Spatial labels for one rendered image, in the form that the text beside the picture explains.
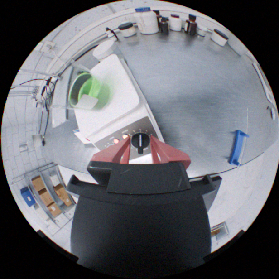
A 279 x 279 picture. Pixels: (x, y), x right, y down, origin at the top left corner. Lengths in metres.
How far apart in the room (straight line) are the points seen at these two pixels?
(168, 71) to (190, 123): 0.14
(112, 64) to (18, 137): 2.45
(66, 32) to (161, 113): 0.62
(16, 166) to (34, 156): 0.64
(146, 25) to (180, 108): 0.31
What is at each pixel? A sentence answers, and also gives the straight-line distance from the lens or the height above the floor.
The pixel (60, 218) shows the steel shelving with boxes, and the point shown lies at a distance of 2.73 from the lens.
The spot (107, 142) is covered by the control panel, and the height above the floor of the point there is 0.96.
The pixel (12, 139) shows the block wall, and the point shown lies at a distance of 2.54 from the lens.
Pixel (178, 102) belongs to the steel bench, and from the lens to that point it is 0.20.
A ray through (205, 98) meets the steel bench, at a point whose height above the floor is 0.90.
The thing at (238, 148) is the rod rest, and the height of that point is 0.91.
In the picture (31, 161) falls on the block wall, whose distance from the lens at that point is 2.48.
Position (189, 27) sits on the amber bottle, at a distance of 0.43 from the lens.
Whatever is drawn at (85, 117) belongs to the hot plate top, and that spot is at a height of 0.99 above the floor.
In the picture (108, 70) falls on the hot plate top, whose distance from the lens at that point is 0.15.
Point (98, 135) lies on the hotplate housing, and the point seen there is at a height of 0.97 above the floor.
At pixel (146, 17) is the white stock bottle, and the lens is 0.36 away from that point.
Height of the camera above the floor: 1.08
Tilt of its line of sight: 75 degrees down
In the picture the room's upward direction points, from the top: 123 degrees counter-clockwise
